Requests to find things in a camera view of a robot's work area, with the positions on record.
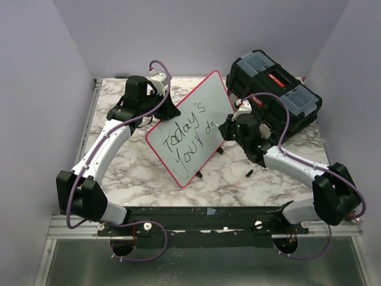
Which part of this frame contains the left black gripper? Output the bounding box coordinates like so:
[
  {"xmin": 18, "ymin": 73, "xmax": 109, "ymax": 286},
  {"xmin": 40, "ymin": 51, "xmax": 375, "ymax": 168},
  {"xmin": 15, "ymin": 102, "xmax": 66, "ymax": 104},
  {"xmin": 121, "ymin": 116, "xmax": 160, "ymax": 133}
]
[{"xmin": 140, "ymin": 89, "xmax": 180, "ymax": 122}]

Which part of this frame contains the black marker cap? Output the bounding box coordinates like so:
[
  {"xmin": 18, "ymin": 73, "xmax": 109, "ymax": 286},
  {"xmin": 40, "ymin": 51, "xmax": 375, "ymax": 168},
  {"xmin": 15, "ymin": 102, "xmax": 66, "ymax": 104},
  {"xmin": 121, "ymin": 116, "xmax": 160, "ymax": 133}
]
[{"xmin": 245, "ymin": 169, "xmax": 254, "ymax": 178}]

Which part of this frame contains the pink-framed whiteboard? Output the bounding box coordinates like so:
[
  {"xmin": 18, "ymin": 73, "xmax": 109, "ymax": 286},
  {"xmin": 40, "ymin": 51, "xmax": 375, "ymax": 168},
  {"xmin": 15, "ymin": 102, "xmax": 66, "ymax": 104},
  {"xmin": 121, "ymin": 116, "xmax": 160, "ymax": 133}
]
[{"xmin": 146, "ymin": 70, "xmax": 234, "ymax": 188}]

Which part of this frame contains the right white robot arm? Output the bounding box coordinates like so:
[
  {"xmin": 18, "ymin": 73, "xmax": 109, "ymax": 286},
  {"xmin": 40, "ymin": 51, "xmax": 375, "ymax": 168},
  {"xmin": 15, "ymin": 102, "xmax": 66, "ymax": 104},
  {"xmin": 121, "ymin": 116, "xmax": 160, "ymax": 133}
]
[{"xmin": 218, "ymin": 114, "xmax": 364, "ymax": 234}]

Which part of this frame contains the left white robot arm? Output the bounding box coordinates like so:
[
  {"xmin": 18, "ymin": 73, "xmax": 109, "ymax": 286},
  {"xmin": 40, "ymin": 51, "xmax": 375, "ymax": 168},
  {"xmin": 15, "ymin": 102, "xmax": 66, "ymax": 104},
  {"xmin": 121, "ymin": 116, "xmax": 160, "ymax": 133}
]
[{"xmin": 56, "ymin": 72, "xmax": 181, "ymax": 235}]

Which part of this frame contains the black red toolbox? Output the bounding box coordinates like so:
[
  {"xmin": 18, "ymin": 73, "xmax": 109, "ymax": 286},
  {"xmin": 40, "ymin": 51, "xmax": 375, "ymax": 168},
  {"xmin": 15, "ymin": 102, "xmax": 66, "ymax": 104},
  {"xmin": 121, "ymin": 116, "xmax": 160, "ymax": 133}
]
[{"xmin": 226, "ymin": 49, "xmax": 323, "ymax": 142}]

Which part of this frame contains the brass pipe fitting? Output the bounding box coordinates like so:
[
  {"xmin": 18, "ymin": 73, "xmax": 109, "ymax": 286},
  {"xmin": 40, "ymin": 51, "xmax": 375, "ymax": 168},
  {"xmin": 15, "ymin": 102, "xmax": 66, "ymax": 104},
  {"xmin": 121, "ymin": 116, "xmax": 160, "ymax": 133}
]
[{"xmin": 345, "ymin": 212, "xmax": 361, "ymax": 225}]

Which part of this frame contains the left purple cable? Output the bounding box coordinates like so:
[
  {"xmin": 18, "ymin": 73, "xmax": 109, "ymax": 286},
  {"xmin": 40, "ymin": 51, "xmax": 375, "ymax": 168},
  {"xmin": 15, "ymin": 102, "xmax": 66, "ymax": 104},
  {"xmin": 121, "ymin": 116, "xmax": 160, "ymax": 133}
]
[{"xmin": 65, "ymin": 60, "xmax": 172, "ymax": 263}]

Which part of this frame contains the purple cable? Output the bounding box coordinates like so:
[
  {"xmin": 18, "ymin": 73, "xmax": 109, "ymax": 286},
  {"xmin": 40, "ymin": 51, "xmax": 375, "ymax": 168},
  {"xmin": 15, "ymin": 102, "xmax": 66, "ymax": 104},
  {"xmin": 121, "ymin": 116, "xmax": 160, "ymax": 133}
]
[
  {"xmin": 65, "ymin": 60, "xmax": 172, "ymax": 263},
  {"xmin": 236, "ymin": 92, "xmax": 367, "ymax": 260}
]

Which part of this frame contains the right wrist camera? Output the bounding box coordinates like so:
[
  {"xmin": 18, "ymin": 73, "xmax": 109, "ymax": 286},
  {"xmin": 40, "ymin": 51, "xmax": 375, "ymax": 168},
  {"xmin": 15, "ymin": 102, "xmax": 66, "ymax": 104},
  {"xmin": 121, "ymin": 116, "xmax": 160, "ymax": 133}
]
[{"xmin": 232, "ymin": 99, "xmax": 252, "ymax": 121}]

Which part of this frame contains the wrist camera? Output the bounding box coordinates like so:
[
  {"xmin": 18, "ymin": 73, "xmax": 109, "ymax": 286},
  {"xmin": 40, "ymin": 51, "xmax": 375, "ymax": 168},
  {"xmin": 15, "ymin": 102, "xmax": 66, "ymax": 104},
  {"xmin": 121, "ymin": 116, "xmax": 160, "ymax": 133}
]
[
  {"xmin": 232, "ymin": 99, "xmax": 252, "ymax": 121},
  {"xmin": 150, "ymin": 71, "xmax": 168, "ymax": 95}
]

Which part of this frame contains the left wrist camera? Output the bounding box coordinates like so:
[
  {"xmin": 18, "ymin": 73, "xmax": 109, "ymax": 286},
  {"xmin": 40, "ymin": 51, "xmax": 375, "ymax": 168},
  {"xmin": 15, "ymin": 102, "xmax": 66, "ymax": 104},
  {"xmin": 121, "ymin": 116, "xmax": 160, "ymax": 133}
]
[{"xmin": 150, "ymin": 71, "xmax": 168, "ymax": 95}]

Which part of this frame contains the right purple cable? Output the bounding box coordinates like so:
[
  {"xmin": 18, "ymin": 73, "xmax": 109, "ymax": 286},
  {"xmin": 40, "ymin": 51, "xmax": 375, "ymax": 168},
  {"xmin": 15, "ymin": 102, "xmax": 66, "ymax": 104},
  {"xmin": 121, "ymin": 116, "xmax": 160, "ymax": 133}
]
[{"xmin": 236, "ymin": 92, "xmax": 367, "ymax": 260}]

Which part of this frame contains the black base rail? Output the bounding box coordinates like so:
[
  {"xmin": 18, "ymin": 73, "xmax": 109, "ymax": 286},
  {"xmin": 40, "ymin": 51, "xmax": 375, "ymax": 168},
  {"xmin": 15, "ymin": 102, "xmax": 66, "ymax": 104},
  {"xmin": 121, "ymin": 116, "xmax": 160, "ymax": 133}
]
[{"xmin": 98, "ymin": 206, "xmax": 309, "ymax": 252}]

